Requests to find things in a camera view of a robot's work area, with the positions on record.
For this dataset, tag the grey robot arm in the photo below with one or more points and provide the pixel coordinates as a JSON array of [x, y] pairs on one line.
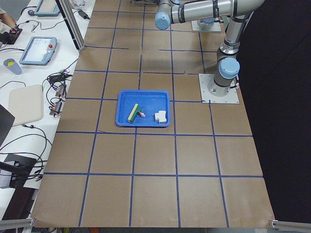
[[206, 23], [228, 67]]

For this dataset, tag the white circuit breaker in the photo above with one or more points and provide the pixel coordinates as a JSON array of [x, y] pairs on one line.
[[160, 117]]

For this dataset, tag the blue plastic tray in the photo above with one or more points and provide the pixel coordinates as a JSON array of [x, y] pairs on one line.
[[150, 101]]

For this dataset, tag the green yellow terminal block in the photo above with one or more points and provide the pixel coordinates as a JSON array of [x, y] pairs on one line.
[[136, 111]]

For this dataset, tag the black power adapter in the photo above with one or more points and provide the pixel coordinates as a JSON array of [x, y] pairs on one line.
[[83, 14]]

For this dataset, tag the beige pad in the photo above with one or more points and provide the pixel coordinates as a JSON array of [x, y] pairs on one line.
[[26, 104]]

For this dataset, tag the near teach pendant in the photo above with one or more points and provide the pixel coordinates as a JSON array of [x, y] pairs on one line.
[[39, 51]]

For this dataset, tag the teach pendant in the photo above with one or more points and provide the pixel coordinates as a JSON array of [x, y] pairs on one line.
[[47, 8], [39, 51]]

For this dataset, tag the grey cup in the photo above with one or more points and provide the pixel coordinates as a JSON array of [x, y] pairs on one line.
[[12, 66]]

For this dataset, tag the far teach pendant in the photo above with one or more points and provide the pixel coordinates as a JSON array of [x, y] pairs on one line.
[[47, 8]]

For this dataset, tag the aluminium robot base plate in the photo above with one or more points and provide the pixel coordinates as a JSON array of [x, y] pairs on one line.
[[212, 93]]

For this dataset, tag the aluminium frame post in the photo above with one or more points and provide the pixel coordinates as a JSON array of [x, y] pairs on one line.
[[71, 23]]

